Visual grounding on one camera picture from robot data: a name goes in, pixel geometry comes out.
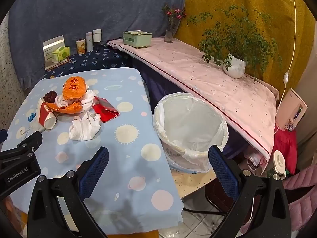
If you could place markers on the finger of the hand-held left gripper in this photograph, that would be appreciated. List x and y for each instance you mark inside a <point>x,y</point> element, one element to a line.
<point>3,135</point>
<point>31,141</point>

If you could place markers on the dark purple cloth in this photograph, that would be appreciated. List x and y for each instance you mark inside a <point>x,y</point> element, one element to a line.
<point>158,84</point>

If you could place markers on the pink padded jacket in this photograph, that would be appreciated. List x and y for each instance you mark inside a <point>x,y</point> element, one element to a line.
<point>302,195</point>

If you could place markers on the grey-blue blanket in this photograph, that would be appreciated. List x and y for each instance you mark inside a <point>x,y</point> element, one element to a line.
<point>99,7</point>

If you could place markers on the red cloth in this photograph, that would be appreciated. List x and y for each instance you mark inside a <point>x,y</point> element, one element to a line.
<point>284,148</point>

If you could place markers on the orange plastic bag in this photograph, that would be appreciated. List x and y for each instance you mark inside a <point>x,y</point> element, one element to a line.
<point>73,89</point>

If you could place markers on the white ribbed sock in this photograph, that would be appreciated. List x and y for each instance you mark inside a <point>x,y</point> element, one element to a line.
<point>90,98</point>

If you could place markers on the green tissue pack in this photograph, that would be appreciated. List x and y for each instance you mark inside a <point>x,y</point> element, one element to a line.
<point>60,54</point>

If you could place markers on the white jar dark base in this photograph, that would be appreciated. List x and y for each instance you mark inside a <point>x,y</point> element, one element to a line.
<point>97,36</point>

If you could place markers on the white card box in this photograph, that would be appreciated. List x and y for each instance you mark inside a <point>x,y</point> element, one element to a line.
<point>48,52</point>

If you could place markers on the potted green plant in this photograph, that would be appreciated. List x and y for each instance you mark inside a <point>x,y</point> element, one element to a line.
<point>234,67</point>

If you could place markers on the light blue planet tablecloth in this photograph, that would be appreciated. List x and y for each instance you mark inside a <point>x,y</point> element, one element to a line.
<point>131,109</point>

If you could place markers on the red and white paper cup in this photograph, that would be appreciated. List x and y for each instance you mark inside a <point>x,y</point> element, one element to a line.
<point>45,114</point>

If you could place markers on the black chair frame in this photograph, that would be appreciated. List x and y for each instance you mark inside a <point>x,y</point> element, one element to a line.
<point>215,200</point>

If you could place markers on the glass vase with red flowers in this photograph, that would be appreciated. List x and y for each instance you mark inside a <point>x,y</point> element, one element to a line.
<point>170,33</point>

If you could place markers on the dark red velvet scrunchie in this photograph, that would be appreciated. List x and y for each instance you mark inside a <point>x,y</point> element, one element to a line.
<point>50,96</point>

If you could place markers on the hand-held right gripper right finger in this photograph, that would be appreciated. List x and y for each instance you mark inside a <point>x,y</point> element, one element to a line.
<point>223,172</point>

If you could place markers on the yellow cloth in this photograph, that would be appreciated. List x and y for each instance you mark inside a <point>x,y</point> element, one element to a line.
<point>267,10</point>

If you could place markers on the bin with white liner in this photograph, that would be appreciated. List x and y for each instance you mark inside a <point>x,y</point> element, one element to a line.
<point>190,119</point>

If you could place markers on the red flat packet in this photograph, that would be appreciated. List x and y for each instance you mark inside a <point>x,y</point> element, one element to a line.
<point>106,110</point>

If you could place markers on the small orange printed can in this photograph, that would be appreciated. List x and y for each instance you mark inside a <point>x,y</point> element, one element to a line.
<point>81,46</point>

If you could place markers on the pink electronic device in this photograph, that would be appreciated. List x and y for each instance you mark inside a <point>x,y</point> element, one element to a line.
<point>288,111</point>

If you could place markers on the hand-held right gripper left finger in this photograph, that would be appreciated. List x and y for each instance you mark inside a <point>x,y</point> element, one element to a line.
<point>95,171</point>

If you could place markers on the white slim bottle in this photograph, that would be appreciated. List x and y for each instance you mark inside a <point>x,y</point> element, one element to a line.
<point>89,42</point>

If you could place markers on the flat white board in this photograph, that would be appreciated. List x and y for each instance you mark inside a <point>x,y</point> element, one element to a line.
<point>53,65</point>

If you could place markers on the mint green tissue box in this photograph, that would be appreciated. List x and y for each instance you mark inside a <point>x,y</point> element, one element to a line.
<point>137,39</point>

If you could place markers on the pink speckled cloth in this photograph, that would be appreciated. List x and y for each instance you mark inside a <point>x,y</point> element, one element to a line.
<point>198,74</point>

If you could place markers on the navy printed cloth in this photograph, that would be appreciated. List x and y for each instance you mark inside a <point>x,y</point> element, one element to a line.
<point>99,59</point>

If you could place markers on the crumpled white tissue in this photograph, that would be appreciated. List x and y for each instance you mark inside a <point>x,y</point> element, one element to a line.
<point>84,129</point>

